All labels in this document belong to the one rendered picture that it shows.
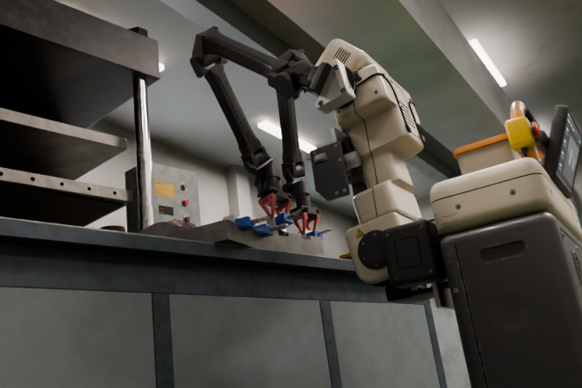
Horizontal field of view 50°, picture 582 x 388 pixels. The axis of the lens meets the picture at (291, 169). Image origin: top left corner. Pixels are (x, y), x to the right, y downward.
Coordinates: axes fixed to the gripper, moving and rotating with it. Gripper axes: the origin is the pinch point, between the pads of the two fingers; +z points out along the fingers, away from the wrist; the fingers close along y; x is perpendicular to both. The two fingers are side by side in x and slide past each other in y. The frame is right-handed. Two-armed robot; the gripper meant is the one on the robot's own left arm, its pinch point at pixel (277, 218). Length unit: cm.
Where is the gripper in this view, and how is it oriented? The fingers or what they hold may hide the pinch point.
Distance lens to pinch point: 203.2
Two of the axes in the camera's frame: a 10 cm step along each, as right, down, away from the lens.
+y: -7.0, -3.2, -6.4
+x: 7.0, -4.7, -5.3
